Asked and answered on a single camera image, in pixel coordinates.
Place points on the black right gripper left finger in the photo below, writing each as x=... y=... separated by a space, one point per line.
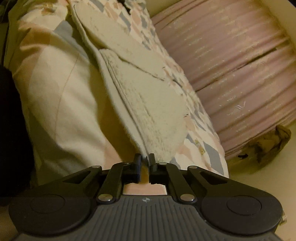
x=64 y=204

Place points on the pink blue checkered quilt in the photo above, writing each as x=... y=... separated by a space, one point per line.
x=70 y=117

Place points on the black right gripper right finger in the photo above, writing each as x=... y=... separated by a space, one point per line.
x=230 y=206

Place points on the brown hanging clothes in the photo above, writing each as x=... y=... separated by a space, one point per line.
x=265 y=148

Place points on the cream fleece jacket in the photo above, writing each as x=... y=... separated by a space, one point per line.
x=151 y=112

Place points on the pink curtain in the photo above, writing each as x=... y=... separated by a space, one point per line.
x=239 y=61

